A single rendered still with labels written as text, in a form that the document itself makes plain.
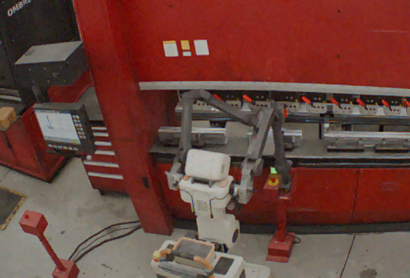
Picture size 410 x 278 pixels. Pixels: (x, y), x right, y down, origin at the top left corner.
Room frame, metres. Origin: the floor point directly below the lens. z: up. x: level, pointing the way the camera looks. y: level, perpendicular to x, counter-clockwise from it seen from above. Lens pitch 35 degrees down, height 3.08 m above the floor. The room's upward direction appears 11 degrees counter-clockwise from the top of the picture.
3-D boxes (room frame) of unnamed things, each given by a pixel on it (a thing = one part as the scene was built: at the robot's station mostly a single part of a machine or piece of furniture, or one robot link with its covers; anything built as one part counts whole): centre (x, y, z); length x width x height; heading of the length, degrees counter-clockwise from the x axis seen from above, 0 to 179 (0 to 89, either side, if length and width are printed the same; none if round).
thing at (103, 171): (3.61, 0.87, 0.50); 0.50 x 0.50 x 1.00; 69
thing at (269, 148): (2.62, -0.36, 1.00); 0.26 x 0.18 x 0.01; 159
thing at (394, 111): (2.41, -1.32, 1.26); 0.15 x 0.09 x 0.17; 69
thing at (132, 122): (3.27, 0.44, 1.15); 0.85 x 0.25 x 2.30; 159
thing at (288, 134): (2.74, -0.46, 0.92); 0.39 x 0.06 x 0.10; 69
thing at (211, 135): (2.95, 0.10, 0.92); 0.50 x 0.06 x 0.10; 69
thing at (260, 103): (2.76, -0.39, 1.26); 0.15 x 0.09 x 0.17; 69
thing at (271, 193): (2.43, -0.43, 0.75); 0.20 x 0.16 x 0.18; 62
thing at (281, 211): (2.43, -0.43, 0.39); 0.05 x 0.05 x 0.54; 62
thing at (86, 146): (2.65, 0.92, 1.42); 0.45 x 0.12 x 0.36; 66
